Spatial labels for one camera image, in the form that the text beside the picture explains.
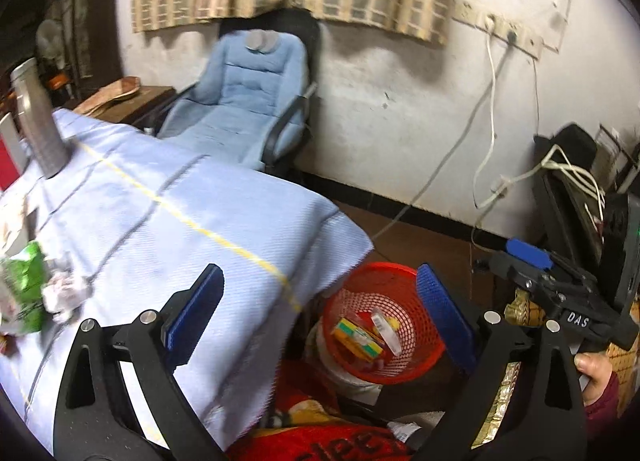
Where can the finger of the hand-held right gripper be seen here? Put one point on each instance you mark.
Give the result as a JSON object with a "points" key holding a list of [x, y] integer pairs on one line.
{"points": [[527, 251], [520, 273]]}

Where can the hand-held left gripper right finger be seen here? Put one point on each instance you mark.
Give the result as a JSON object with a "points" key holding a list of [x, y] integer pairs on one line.
{"points": [[442, 313]]}

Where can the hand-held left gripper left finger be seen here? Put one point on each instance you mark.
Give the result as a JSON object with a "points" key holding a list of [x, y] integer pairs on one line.
{"points": [[192, 313]]}

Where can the red plastic basket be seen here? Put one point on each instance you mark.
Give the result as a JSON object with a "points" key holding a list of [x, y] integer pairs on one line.
{"points": [[425, 341]]}

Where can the person's right forearm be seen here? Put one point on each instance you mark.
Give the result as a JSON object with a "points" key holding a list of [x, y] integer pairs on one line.
{"points": [[605, 411]]}

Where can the person's right hand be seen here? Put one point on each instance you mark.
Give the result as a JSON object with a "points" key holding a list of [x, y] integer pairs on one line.
{"points": [[595, 376]]}

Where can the gold patterned cloth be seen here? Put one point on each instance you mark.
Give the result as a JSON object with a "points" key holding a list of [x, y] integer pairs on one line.
{"points": [[525, 311]]}

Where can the black electronic device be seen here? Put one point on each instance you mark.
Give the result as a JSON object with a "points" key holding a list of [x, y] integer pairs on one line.
{"points": [[565, 181]]}

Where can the blue striped tablecloth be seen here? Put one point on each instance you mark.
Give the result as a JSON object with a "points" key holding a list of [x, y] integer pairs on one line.
{"points": [[175, 221]]}

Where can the crumpled white tissue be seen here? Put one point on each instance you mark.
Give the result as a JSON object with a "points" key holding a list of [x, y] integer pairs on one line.
{"points": [[67, 288]]}

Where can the green snack bag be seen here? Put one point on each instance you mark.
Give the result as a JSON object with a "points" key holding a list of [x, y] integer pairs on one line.
{"points": [[25, 286]]}

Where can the dark wooden side table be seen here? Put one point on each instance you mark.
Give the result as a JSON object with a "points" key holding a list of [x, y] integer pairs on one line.
{"points": [[145, 106]]}

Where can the black chair blue cushion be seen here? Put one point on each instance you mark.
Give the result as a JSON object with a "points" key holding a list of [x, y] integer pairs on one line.
{"points": [[245, 101]]}

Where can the brown paper bag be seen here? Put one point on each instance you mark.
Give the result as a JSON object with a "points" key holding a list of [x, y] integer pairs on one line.
{"points": [[112, 93]]}

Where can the steel vacuum bottle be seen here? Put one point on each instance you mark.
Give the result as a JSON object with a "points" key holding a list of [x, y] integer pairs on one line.
{"points": [[42, 131]]}

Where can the red and white box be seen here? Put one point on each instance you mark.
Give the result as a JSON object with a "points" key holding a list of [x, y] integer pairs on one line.
{"points": [[7, 156]]}

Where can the white electric fan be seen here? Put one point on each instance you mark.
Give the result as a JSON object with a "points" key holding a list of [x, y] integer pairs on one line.
{"points": [[50, 38]]}

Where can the wall socket strip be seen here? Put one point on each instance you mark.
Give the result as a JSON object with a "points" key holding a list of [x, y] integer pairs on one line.
{"points": [[500, 28]]}

